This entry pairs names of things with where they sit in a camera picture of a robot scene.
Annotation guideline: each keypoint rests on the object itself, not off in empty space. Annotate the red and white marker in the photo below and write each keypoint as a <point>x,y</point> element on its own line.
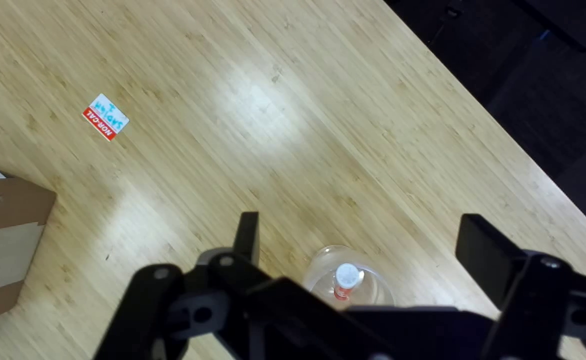
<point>347,278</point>

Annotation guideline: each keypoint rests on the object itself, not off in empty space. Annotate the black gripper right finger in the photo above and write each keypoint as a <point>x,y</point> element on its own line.
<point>538,292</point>

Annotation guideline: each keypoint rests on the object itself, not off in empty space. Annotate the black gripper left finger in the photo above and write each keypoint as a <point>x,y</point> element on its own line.
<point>159,307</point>

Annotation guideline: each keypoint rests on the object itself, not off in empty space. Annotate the red and blue sticker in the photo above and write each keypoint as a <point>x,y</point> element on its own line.
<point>104,117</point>

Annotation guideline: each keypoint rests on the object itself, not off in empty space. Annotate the small brown cardboard box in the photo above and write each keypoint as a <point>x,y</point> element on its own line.
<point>9,246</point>

